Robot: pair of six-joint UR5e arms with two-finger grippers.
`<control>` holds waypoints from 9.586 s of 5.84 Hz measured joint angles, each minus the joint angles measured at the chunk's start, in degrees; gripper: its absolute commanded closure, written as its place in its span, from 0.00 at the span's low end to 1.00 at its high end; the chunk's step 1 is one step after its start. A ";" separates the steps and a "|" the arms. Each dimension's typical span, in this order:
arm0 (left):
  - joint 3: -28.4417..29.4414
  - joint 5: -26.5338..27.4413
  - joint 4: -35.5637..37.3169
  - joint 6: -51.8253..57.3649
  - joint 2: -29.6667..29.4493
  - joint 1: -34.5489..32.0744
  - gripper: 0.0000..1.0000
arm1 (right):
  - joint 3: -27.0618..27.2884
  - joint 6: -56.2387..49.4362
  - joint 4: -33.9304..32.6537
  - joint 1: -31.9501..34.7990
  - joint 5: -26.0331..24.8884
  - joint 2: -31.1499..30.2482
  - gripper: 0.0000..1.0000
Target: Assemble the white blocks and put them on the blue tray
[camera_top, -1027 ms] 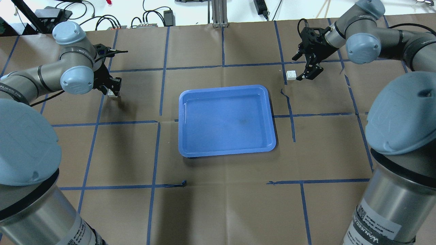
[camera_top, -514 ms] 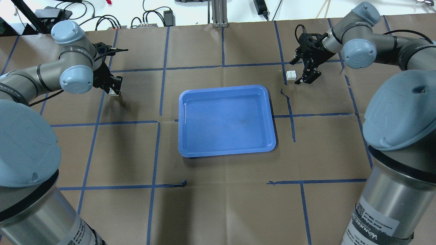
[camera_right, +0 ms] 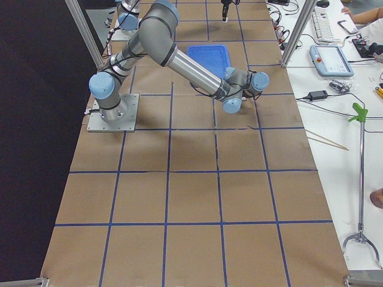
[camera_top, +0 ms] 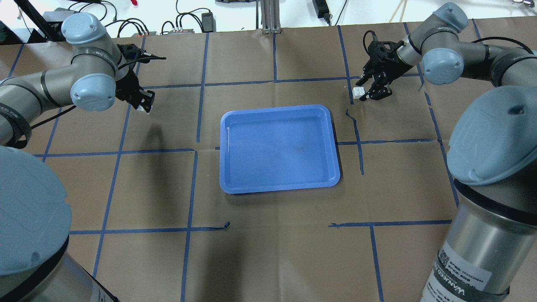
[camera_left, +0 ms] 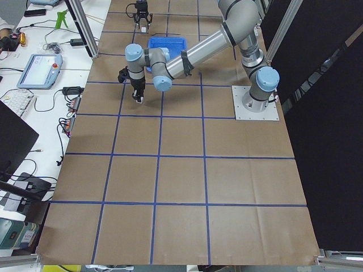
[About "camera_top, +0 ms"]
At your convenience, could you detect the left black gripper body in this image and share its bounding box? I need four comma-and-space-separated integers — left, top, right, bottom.
115, 44, 146, 105

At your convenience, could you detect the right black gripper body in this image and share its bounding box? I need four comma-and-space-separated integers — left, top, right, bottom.
363, 40, 410, 87

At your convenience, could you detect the white block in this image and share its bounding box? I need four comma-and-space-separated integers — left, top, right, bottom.
352, 86, 366, 100
141, 102, 153, 114

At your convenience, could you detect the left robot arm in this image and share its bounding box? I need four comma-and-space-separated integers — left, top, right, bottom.
0, 12, 161, 302

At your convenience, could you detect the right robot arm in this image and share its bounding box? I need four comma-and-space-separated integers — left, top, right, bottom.
357, 2, 537, 302

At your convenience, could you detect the blue plastic tray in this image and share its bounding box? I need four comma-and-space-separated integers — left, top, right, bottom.
220, 104, 341, 194

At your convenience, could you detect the black power strip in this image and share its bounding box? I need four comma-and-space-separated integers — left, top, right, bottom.
312, 0, 331, 19

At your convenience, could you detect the black power adapter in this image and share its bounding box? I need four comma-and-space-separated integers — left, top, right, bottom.
201, 12, 216, 33

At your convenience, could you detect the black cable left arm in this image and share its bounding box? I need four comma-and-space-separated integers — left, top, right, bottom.
25, 50, 167, 130

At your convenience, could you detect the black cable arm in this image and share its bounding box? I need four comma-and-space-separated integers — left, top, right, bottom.
25, 50, 167, 130
362, 30, 378, 53

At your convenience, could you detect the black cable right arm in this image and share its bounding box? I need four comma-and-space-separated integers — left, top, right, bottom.
362, 30, 378, 53

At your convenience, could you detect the black cables bundle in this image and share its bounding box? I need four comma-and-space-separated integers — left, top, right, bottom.
67, 0, 202, 38

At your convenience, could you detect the aluminium extrusion post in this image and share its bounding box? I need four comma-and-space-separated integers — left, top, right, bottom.
259, 0, 282, 34

